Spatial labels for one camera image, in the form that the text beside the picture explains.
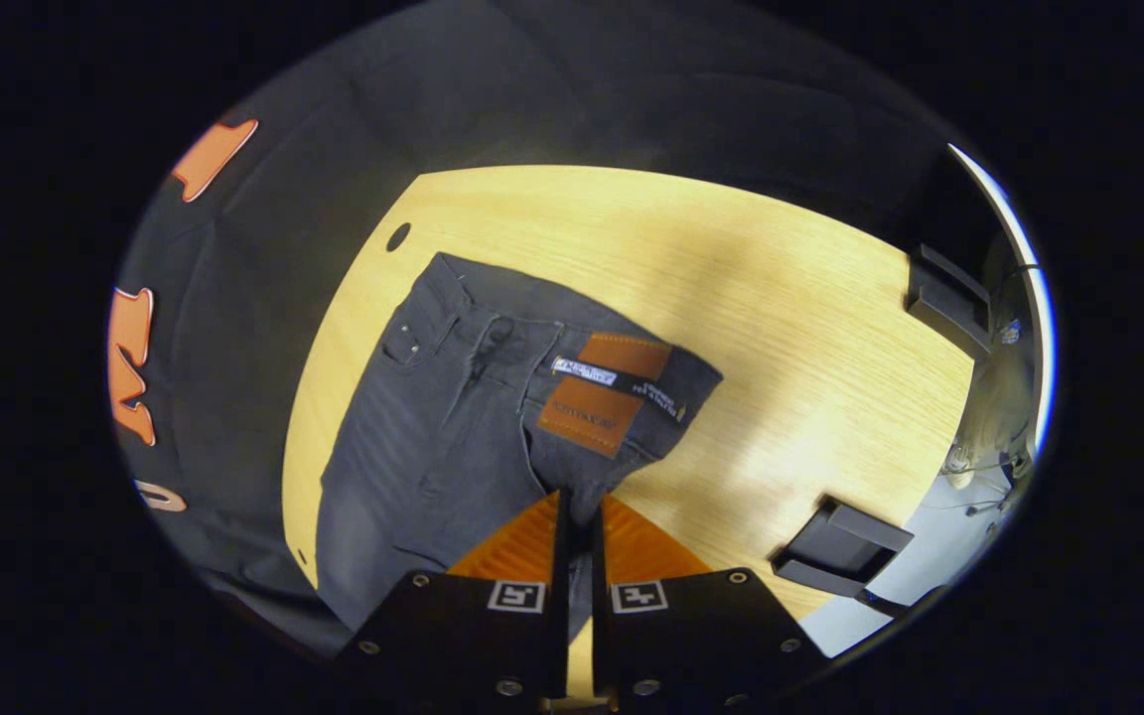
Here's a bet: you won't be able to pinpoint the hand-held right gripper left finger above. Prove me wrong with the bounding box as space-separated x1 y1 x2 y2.
337 489 571 702

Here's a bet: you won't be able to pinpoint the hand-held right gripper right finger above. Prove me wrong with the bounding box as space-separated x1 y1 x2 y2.
592 494 832 709

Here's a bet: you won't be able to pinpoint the dark grey jeans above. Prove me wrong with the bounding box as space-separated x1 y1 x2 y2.
316 251 724 637

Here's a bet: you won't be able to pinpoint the black backdrop cloth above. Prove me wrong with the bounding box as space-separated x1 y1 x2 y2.
110 0 1005 661

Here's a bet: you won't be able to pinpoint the black bracket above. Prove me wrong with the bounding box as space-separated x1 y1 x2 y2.
771 495 916 599
905 243 996 360

